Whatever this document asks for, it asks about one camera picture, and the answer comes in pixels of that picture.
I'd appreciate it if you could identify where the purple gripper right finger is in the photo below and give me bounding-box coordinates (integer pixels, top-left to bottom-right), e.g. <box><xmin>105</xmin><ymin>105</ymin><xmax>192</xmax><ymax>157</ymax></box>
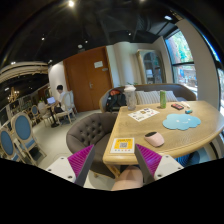
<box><xmin>135</xmin><ymin>144</ymin><xmax>162</xmax><ymax>184</ymax></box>

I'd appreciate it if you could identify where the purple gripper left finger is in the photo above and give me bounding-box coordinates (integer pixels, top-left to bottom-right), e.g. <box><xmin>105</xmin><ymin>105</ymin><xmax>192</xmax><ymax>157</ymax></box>
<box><xmin>67</xmin><ymin>145</ymin><xmax>95</xmax><ymax>187</ymax></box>

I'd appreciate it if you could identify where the pink computer mouse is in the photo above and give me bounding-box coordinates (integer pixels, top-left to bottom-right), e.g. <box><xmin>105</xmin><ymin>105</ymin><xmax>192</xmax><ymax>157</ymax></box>
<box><xmin>144</xmin><ymin>132</ymin><xmax>164</xmax><ymax>147</ymax></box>

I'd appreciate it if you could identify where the blue cloud mouse pad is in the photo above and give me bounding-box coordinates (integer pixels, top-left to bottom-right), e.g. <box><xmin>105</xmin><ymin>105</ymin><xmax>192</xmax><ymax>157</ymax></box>
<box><xmin>162</xmin><ymin>114</ymin><xmax>201</xmax><ymax>131</ymax></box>

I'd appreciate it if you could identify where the person's knee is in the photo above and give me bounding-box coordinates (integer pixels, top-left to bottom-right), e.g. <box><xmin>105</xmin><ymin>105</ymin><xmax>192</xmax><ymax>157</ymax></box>
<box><xmin>112</xmin><ymin>166</ymin><xmax>143</xmax><ymax>191</ymax></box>

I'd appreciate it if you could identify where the yellow QR code sticker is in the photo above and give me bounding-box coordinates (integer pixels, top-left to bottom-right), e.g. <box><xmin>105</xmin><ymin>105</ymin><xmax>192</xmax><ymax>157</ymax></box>
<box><xmin>110</xmin><ymin>138</ymin><xmax>135</xmax><ymax>154</ymax></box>

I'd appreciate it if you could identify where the grey tufted armchair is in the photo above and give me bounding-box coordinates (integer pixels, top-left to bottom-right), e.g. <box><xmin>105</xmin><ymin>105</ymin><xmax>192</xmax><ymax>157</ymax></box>
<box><xmin>66</xmin><ymin>112</ymin><xmax>117</xmax><ymax>178</ymax></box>

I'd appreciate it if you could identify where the printed menu card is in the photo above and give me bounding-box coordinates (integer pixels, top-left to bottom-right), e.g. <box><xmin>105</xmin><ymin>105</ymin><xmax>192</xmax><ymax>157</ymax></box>
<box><xmin>128</xmin><ymin>108</ymin><xmax>159</xmax><ymax>122</ymax></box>

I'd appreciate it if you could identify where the white wooden chair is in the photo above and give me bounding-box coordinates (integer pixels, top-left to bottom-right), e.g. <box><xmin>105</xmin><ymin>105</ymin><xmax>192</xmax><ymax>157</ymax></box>
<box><xmin>56</xmin><ymin>92</ymin><xmax>74</xmax><ymax>122</ymax></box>

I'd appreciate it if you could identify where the seated person in white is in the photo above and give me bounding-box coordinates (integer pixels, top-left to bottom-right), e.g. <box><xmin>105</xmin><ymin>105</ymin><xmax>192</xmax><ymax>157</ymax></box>
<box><xmin>50</xmin><ymin>84</ymin><xmax>69</xmax><ymax>128</ymax></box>

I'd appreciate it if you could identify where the black red phone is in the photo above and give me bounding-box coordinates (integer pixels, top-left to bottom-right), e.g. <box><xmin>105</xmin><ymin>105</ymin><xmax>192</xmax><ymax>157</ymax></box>
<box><xmin>171</xmin><ymin>103</ymin><xmax>184</xmax><ymax>110</ymax></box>

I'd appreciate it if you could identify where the small blue object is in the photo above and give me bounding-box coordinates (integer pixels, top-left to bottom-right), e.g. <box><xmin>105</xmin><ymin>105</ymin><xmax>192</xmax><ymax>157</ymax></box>
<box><xmin>185</xmin><ymin>109</ymin><xmax>193</xmax><ymax>114</ymax></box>

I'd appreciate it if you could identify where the grey sofa with cushions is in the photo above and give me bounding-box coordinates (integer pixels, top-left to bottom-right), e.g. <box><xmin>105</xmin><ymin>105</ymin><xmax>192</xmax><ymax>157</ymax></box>
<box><xmin>99</xmin><ymin>84</ymin><xmax>196</xmax><ymax>112</ymax></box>

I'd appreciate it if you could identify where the blue upholstered chair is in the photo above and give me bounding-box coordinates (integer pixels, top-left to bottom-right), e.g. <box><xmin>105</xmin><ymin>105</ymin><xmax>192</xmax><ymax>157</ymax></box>
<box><xmin>11</xmin><ymin>112</ymin><xmax>46</xmax><ymax>165</ymax></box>

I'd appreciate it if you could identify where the green cylindrical bottle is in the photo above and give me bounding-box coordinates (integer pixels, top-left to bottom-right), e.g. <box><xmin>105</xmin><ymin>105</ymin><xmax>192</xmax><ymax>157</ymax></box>
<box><xmin>160</xmin><ymin>90</ymin><xmax>166</xmax><ymax>109</ymax></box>

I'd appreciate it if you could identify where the black backpack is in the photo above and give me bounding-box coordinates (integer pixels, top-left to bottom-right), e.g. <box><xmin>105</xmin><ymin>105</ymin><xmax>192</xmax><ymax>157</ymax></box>
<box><xmin>106</xmin><ymin>89</ymin><xmax>126</xmax><ymax>112</ymax></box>

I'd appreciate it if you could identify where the clear plastic water bottle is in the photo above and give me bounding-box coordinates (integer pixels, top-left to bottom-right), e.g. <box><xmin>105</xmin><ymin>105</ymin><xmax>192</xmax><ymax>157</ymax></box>
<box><xmin>124</xmin><ymin>85</ymin><xmax>136</xmax><ymax>110</ymax></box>

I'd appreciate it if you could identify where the wooden double door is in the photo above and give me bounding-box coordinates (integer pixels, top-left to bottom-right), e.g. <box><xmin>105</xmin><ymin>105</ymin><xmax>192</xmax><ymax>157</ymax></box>
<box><xmin>63</xmin><ymin>47</ymin><xmax>112</xmax><ymax>112</ymax></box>

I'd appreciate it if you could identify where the white framed display cabinet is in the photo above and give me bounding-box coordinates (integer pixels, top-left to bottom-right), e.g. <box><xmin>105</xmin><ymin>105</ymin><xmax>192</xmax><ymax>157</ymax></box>
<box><xmin>136</xmin><ymin>49</ymin><xmax>166</xmax><ymax>84</ymax></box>

